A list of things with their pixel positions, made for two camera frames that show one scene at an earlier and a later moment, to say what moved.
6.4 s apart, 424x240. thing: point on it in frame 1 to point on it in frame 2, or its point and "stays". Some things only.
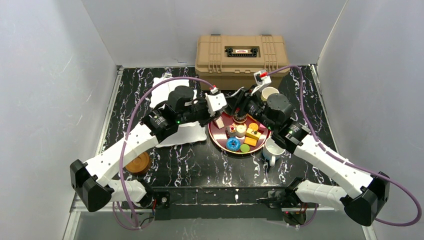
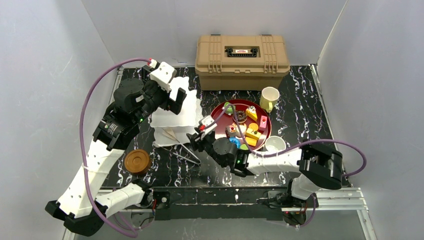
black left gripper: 205,117 to 170,100
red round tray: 236,134 stays
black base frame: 214,202 stays
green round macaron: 244,148 stays
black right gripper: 244,105 to 197,141
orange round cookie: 253,126 stays
